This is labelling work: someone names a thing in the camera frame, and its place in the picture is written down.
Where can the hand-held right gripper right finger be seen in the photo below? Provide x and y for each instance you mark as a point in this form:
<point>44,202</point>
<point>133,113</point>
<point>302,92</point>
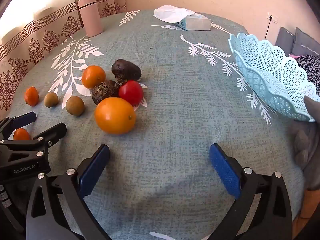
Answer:
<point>225,172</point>

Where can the large dark water chestnut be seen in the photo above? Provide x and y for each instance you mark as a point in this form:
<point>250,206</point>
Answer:
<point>126,71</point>

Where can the brown longan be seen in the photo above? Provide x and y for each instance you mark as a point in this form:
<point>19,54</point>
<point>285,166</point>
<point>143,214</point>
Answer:
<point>51,99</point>
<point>75,106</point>

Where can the grey fabric object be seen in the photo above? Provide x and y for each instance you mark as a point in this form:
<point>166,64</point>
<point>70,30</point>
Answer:
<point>303,142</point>

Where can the grey sofa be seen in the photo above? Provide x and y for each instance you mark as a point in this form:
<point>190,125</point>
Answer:
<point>285,40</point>

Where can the white wall outlet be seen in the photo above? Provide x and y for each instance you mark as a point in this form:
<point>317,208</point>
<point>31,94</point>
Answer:
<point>273,18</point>

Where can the pink thermos bottle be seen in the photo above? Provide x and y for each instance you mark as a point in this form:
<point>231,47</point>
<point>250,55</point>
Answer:
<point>90,15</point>

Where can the white tissue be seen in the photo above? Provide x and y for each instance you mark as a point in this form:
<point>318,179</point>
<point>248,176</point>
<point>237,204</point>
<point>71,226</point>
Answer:
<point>172,13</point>

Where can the tissue box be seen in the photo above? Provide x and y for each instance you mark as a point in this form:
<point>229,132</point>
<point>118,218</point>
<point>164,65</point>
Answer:
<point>197,23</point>

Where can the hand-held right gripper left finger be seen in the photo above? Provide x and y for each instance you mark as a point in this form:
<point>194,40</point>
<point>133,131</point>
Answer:
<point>95,170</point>

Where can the small orange tangerine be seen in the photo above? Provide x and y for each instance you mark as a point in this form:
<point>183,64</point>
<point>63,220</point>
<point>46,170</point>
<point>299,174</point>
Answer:
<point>31,96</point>
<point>21,135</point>

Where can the large orange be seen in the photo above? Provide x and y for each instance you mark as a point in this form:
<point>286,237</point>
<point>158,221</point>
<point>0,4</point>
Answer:
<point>115,115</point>

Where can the medium orange tangerine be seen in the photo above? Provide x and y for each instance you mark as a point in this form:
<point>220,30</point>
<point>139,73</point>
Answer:
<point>93,77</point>

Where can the leopard print cloth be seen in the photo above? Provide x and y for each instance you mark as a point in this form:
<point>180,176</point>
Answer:
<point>310,65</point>

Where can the light blue plastic basket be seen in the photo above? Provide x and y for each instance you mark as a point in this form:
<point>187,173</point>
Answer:
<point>272,77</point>

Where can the teal leaf-print tablecloth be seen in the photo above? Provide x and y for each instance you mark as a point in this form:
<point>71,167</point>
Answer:
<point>187,105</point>

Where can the beige patterned curtain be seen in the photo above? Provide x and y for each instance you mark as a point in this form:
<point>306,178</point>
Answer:
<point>37,35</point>

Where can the red tomato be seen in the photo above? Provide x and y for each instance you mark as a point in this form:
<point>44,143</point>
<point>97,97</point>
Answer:
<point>131,92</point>

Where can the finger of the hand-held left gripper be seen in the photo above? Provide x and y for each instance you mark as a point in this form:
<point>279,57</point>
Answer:
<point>53,131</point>
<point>23,119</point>

